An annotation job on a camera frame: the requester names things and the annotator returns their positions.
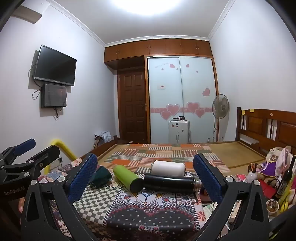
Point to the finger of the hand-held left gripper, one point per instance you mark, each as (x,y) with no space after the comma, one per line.
(47,154)
(24,144)

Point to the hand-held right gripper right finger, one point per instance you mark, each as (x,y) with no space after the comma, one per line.
(208,179)

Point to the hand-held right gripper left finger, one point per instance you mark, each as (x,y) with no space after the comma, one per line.
(82,178)

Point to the dark green cup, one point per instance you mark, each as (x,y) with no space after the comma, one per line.
(101,177)

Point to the yellow padded tube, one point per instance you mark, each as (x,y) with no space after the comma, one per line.
(66,150)

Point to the bamboo bed mat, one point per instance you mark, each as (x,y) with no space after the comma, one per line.
(235,155)

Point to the white cylindrical bottle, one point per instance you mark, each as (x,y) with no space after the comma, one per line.
(168,168)

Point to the black thermos flask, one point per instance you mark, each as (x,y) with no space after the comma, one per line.
(166,183)

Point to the clear plastic bottle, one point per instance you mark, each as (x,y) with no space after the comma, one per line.
(251,177)

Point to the green cylindrical bottle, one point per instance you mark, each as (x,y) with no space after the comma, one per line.
(127,177)

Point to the pile of clothes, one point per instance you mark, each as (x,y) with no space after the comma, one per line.
(105,138)

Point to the striped patchwork blanket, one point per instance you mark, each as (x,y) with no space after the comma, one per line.
(161,150)

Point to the small white cabinet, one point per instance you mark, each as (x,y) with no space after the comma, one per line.
(178,132)

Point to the plush toy in purple dress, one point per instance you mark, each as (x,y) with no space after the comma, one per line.
(268,166)

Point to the red box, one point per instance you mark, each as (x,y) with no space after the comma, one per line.
(270,191)

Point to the printed patchwork cloth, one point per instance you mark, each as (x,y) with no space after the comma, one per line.
(143,208)

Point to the small bowl of snacks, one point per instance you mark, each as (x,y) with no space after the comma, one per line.
(272,207)

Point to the standing electric fan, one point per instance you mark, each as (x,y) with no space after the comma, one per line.
(220,105)

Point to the dark glass bottle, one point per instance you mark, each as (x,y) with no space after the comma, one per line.
(285,178)

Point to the brown wooden door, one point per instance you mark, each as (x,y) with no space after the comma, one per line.
(133,104)

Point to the frosted sliding wardrobe door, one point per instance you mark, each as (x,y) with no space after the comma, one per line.
(161,97)
(198,78)

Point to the wooden wardrobe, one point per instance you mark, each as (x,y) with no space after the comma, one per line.
(161,47)

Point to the ceiling light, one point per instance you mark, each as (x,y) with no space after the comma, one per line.
(148,5)

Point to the small black wall screen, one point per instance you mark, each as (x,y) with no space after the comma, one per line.
(54,95)

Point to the wooden bed frame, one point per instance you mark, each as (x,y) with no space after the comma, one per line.
(254,122)

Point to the wall-mounted black television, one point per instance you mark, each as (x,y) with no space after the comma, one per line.
(55,66)

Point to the wall air conditioner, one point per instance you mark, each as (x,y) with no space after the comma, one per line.
(27,14)

